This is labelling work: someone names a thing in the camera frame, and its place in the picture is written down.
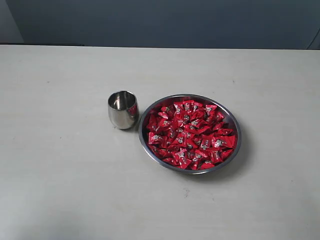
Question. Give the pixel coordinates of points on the red candy wrapper packet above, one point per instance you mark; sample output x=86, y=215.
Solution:
x=157, y=139
x=181, y=159
x=179, y=107
x=223, y=141

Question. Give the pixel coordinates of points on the round stainless steel plate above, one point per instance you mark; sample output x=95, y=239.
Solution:
x=192, y=129

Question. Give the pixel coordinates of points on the stainless steel cup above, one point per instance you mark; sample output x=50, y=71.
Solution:
x=123, y=110

